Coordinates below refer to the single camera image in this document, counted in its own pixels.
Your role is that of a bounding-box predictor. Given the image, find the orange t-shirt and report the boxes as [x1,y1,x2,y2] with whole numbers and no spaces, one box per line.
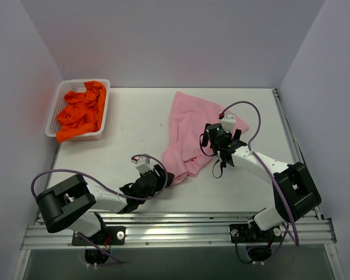
[56,80,107,143]

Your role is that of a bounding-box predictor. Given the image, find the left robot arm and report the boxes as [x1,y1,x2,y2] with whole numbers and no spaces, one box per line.
[34,164,174,244]

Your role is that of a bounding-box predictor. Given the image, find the pink t-shirt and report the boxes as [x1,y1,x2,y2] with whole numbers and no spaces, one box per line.
[161,90,250,184]

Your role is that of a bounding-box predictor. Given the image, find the aluminium mounting rail frame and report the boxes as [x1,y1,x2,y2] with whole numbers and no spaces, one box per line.
[20,88,338,250]

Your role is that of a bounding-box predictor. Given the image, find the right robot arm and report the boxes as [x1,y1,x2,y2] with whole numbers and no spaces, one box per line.
[201,123,321,241]

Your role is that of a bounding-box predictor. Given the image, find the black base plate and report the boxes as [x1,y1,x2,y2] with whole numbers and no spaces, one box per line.
[229,223,283,243]
[65,212,126,246]

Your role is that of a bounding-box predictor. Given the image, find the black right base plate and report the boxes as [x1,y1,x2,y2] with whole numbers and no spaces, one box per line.
[229,223,283,243]

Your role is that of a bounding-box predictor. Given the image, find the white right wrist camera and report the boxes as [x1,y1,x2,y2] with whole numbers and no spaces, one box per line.
[219,113,236,134]

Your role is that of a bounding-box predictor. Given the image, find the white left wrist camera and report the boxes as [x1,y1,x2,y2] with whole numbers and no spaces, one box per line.
[131,154,152,175]

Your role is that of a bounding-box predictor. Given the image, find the white plastic basket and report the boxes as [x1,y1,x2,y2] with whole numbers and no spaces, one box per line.
[45,79,110,143]

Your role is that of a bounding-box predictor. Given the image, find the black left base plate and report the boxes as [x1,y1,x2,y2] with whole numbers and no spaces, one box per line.
[65,212,126,246]

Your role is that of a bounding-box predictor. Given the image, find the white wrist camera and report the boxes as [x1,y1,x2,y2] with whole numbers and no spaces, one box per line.
[219,113,236,134]
[131,154,152,175]

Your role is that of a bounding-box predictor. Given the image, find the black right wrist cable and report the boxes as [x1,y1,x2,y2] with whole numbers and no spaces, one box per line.
[199,132,230,179]

